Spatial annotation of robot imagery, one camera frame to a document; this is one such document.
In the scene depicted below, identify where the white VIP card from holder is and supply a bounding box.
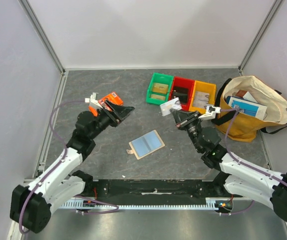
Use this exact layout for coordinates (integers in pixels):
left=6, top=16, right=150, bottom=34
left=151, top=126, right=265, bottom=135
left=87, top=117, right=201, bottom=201
left=159, top=97, right=182, bottom=117

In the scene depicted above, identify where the black card in red bin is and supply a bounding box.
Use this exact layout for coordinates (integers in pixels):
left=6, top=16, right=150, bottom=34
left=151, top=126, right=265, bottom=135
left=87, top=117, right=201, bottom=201
left=173, top=86, right=189, bottom=95

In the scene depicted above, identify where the yellow plastic bin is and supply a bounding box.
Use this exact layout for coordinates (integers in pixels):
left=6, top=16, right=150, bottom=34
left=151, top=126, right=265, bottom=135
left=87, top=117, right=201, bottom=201
left=188, top=80, right=217, bottom=114

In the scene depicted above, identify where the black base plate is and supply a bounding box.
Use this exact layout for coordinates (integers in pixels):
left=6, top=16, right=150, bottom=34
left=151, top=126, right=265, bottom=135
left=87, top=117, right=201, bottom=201
left=80, top=179, right=231, bottom=205

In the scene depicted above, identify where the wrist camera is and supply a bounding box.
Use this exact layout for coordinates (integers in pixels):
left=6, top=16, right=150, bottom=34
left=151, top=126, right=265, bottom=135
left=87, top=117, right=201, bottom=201
left=199, top=105, right=221, bottom=121
left=84, top=92, right=102, bottom=110

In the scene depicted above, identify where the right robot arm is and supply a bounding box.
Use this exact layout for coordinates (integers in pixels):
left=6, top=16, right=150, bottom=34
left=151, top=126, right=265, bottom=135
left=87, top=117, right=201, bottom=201
left=170, top=105, right=287, bottom=222

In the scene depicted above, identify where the blue white box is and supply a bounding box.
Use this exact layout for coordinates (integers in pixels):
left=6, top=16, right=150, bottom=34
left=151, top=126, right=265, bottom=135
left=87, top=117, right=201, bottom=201
left=226, top=96, right=267, bottom=120

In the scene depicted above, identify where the white slotted cable duct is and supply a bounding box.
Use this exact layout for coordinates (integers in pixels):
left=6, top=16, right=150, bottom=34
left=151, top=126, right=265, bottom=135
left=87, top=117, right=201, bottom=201
left=59, top=198, right=219, bottom=211

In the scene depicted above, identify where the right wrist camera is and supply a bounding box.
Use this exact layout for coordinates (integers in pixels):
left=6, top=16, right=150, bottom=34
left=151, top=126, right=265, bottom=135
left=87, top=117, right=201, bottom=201
left=199, top=105, right=221, bottom=121

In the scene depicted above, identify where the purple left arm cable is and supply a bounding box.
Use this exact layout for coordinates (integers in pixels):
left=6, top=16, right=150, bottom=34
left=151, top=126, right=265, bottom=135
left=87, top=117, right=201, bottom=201
left=19, top=100, right=120, bottom=235

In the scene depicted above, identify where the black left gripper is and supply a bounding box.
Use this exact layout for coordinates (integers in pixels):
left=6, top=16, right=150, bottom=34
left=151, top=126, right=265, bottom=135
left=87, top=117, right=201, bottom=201
left=88, top=99, right=135, bottom=140

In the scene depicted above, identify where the beige card holder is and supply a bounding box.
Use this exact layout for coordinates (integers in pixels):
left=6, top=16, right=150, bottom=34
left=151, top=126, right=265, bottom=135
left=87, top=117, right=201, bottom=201
left=126, top=130, right=165, bottom=160

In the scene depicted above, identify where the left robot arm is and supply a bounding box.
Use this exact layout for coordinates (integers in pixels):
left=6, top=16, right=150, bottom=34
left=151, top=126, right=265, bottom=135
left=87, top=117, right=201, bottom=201
left=9, top=100, right=135, bottom=235

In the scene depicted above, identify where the red plastic bin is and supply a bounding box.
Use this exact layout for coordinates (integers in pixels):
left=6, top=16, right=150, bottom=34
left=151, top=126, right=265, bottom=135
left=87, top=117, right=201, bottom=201
left=168, top=76, right=195, bottom=111

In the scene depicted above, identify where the orange snack box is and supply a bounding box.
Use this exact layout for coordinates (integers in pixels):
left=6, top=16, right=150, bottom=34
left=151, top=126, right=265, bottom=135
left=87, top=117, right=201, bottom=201
left=88, top=91, right=124, bottom=118

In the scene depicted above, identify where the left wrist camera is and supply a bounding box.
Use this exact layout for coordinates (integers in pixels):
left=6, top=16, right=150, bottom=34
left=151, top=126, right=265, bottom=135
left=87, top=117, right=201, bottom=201
left=84, top=92, right=102, bottom=110

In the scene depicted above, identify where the brown box in bag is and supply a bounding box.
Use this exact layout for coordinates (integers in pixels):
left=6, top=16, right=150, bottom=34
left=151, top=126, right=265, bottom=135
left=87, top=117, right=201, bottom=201
left=235, top=90, right=247, bottom=98

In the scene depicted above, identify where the green plastic bin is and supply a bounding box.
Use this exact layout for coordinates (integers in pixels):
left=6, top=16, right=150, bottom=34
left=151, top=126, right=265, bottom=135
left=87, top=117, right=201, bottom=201
left=145, top=72, right=174, bottom=106

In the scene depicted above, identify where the yellow canvas tote bag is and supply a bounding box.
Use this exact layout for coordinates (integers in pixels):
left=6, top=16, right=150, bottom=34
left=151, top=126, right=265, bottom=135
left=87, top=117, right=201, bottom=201
left=212, top=75, right=287, bottom=143

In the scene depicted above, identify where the gold card in green bin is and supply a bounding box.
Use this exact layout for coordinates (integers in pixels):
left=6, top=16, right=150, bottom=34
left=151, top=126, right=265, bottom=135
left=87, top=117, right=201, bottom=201
left=151, top=82, right=169, bottom=94

